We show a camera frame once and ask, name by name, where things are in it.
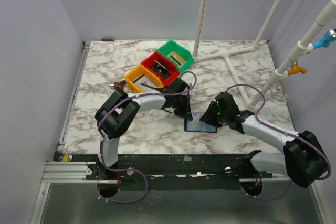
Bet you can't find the aluminium extrusion rail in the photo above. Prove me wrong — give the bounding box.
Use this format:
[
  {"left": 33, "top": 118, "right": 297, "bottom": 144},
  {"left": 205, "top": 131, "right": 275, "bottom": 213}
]
[{"left": 41, "top": 162, "right": 95, "bottom": 183}]

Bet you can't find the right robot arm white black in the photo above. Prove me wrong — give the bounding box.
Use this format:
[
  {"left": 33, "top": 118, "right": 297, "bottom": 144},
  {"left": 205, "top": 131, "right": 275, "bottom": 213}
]
[{"left": 200, "top": 92, "right": 331, "bottom": 188}]

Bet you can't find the gold credit card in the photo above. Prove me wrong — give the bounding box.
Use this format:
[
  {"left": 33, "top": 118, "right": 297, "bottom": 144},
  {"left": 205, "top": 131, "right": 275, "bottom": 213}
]
[{"left": 169, "top": 51, "right": 186, "bottom": 66}]

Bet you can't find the blue faucet fitting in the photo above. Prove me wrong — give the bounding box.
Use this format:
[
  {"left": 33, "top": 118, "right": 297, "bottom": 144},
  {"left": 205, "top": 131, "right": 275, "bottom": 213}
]
[{"left": 312, "top": 28, "right": 336, "bottom": 50}]

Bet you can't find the brown metal faucet fitting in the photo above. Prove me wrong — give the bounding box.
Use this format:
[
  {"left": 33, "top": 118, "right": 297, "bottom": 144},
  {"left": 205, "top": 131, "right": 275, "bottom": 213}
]
[{"left": 110, "top": 80, "right": 127, "bottom": 90}]

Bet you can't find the white PVC pipe frame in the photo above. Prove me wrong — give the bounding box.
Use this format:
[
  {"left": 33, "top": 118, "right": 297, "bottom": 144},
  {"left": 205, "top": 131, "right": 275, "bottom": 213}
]
[{"left": 192, "top": 0, "right": 335, "bottom": 109}]

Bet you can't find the black leather card holder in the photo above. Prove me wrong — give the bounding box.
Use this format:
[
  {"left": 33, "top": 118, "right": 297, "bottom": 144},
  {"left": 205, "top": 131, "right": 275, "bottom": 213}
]
[{"left": 184, "top": 112, "right": 217, "bottom": 133}]

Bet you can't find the yellow plastic bin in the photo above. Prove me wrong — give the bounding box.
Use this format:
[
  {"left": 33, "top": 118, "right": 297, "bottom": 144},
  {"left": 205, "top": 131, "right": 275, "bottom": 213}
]
[{"left": 124, "top": 65, "right": 163, "bottom": 93}]

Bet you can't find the red plastic bin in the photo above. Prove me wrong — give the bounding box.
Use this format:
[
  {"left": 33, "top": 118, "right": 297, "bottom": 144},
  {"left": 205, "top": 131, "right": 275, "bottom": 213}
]
[{"left": 141, "top": 51, "right": 180, "bottom": 86}]

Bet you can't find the orange faucet fitting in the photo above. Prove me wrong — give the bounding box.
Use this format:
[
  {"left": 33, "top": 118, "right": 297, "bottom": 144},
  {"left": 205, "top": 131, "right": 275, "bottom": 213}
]
[{"left": 287, "top": 60, "right": 307, "bottom": 76}]

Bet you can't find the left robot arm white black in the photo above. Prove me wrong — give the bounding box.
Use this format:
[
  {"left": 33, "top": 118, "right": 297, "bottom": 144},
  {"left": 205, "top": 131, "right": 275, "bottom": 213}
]
[{"left": 95, "top": 78, "right": 193, "bottom": 179}]

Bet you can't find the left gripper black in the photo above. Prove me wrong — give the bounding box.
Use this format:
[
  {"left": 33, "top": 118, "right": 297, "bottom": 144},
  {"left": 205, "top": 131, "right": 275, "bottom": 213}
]
[{"left": 172, "top": 95, "right": 193, "bottom": 121}]

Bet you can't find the black card in red bin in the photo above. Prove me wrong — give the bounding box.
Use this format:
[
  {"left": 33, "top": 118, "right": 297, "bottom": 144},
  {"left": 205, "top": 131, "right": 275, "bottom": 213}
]
[{"left": 151, "top": 60, "right": 171, "bottom": 80}]

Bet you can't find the white card in yellow bin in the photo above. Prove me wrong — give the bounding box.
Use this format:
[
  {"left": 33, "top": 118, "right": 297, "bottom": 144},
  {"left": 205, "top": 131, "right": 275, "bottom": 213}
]
[{"left": 133, "top": 74, "right": 157, "bottom": 93}]

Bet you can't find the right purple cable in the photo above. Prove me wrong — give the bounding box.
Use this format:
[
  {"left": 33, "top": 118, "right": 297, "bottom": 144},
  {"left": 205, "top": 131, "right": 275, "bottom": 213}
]
[{"left": 223, "top": 84, "right": 331, "bottom": 201}]

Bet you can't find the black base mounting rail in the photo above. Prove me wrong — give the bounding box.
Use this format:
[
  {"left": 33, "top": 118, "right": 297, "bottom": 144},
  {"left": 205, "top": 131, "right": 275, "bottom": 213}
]
[{"left": 86, "top": 152, "right": 272, "bottom": 191}]

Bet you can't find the green plastic bin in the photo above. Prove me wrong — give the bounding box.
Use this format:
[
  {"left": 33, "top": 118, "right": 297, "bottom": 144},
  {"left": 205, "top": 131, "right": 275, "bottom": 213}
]
[{"left": 157, "top": 40, "right": 194, "bottom": 73}]

